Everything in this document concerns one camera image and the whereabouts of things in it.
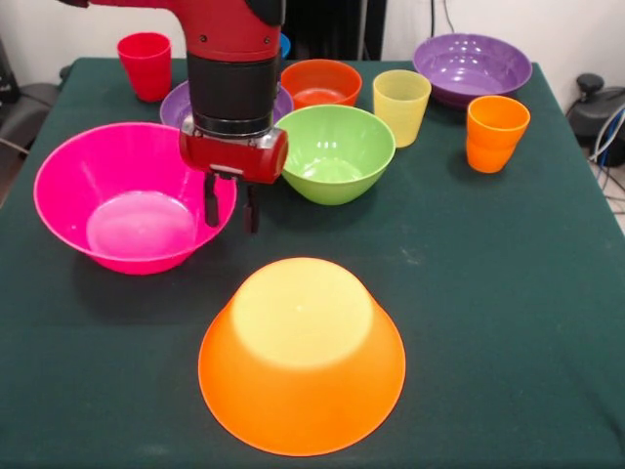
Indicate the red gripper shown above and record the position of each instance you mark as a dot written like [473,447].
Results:
[229,156]

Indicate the purple plastic bowl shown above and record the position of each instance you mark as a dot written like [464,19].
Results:
[469,68]
[173,107]

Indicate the green plastic bowl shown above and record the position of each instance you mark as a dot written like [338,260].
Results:
[342,161]

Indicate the large pink plastic bowl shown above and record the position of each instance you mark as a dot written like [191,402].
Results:
[97,195]

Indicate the large orange plastic bowl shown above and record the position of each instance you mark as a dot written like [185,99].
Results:
[303,391]

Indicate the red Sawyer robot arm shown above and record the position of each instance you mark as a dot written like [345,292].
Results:
[229,73]

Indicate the small red-orange plastic bowl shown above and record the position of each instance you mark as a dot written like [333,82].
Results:
[322,80]

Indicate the red plastic cup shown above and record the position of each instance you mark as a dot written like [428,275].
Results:
[144,68]

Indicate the small blue plastic bowl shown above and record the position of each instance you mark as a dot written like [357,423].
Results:
[286,46]

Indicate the yellow plastic cup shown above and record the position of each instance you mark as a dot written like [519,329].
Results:
[400,107]

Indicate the dark green table cloth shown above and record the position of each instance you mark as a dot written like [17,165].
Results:
[488,293]

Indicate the orange plastic cup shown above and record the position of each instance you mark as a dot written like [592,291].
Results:
[495,137]

